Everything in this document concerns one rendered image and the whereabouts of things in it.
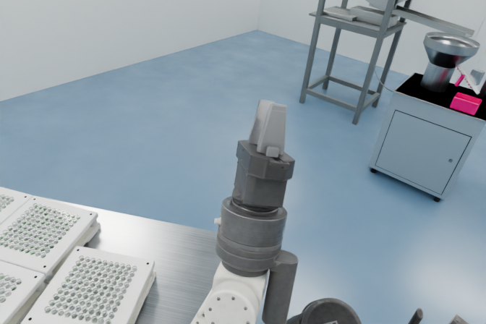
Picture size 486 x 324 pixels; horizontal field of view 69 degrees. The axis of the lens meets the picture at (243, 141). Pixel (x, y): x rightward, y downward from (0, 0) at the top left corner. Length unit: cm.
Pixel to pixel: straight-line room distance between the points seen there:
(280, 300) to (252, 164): 19
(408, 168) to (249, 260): 267
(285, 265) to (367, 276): 192
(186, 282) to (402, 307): 149
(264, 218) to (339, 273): 191
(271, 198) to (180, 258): 80
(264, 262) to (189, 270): 72
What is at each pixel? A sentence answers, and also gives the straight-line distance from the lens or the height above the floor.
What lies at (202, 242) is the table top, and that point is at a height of 83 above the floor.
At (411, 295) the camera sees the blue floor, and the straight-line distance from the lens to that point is 243.
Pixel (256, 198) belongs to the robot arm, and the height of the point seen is 149.
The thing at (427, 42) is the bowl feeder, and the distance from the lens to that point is 295.
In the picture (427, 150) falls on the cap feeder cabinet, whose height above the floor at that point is 41.
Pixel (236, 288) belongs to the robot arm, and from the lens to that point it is 47.
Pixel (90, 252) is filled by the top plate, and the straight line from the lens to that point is 117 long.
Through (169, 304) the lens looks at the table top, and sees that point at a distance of 111.
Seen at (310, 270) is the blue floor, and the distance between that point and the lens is 230.
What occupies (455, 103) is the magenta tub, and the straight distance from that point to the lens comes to 281.
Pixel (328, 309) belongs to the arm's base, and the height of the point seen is 125.
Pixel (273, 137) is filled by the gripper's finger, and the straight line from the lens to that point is 42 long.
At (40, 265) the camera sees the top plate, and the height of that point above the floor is 90.
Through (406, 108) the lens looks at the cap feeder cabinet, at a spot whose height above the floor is 66.
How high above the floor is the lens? 177
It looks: 33 degrees down
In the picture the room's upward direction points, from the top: 6 degrees clockwise
